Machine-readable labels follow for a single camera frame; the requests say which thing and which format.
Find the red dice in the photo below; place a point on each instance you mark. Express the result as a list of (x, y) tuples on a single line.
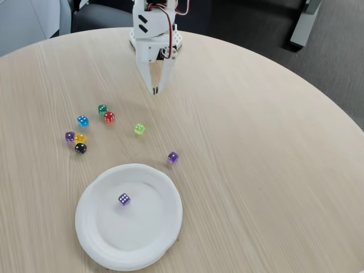
[(109, 116)]

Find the blue dice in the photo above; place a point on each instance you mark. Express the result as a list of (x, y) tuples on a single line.
[(82, 120)]

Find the light grey cabinet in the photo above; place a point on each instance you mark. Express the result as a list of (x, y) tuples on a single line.
[(25, 22)]

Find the dark office chair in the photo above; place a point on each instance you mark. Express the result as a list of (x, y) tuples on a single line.
[(99, 18)]

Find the dark green dice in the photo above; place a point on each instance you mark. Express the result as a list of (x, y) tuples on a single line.
[(102, 109)]

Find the purple dice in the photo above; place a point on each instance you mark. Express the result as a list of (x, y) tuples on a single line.
[(124, 200), (69, 136), (173, 157)]

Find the black dice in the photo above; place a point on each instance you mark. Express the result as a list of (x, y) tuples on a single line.
[(80, 148)]

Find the lime green dice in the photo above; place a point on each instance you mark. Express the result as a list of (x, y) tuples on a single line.
[(139, 129)]

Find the white paper plate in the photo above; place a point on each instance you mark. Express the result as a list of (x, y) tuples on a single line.
[(128, 230)]

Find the grey desk leg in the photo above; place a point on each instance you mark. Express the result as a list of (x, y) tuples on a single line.
[(304, 25)]

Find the yellow dice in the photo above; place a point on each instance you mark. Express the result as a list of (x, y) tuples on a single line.
[(80, 138)]

